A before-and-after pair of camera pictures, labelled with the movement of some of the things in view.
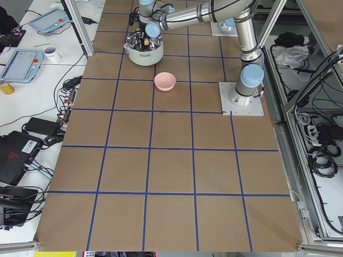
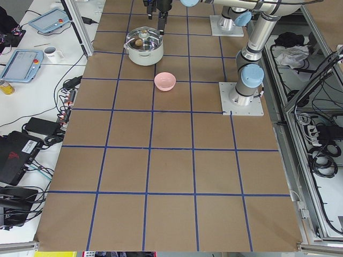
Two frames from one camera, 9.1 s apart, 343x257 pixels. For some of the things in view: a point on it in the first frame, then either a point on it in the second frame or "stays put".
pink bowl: [165, 81] stays put
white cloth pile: [291, 55] stays put
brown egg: [146, 42] → [138, 42]
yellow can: [7, 88] stays put
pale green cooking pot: [142, 50] stays put
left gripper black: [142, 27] → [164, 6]
